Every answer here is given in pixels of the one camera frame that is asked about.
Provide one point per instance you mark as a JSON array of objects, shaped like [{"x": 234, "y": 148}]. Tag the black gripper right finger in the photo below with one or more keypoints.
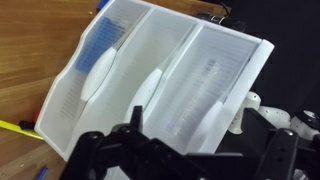
[{"x": 255, "y": 125}]

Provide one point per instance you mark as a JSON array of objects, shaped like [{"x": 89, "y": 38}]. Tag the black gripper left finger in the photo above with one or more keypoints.
[{"x": 136, "y": 116}]

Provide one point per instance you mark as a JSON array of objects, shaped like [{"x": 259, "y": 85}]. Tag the translucent white drawer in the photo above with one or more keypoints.
[
  {"x": 206, "y": 73},
  {"x": 156, "y": 50}
]

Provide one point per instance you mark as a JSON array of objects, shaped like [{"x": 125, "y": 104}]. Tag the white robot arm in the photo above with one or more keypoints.
[{"x": 276, "y": 115}]

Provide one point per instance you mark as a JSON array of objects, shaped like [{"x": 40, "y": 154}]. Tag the translucent drawer with blue contents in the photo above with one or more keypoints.
[{"x": 100, "y": 46}]

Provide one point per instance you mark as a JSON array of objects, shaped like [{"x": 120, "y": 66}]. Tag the white plastic divided tray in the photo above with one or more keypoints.
[{"x": 256, "y": 63}]

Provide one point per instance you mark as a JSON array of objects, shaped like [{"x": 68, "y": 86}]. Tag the short orange red marker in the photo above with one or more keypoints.
[{"x": 37, "y": 116}]

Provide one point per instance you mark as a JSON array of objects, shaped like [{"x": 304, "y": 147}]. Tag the blue marker pen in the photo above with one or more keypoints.
[{"x": 42, "y": 173}]

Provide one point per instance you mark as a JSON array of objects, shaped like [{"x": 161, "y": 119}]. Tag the black marker pen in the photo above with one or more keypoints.
[{"x": 26, "y": 124}]

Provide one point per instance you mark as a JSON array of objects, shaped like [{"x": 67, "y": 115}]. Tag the yellow marker pen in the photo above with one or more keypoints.
[{"x": 20, "y": 129}]

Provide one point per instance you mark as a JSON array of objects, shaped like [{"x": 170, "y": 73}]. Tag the small dark blue pen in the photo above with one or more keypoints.
[{"x": 103, "y": 4}]

